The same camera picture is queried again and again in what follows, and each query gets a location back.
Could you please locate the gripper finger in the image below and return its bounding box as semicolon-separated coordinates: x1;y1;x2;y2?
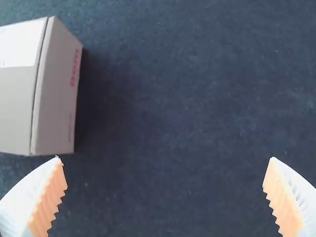
262;157;316;237
0;155;68;237

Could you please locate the cardboard box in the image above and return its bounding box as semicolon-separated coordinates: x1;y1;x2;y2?
0;16;83;157

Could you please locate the black mat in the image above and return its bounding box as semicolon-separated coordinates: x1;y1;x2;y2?
0;0;316;237

